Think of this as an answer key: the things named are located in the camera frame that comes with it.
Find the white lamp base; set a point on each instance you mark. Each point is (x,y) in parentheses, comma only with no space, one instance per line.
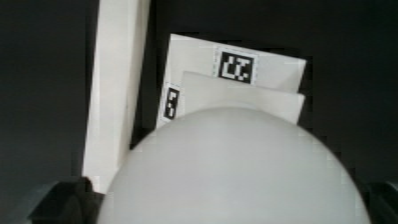
(221,75)

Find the white lamp bulb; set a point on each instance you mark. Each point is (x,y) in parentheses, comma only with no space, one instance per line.
(231,168)

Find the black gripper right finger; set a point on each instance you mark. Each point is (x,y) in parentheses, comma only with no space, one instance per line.
(381,197)

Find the white right wall bar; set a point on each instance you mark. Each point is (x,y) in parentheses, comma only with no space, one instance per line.
(123,18)

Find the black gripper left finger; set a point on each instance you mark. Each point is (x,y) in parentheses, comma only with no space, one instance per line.
(70,204)

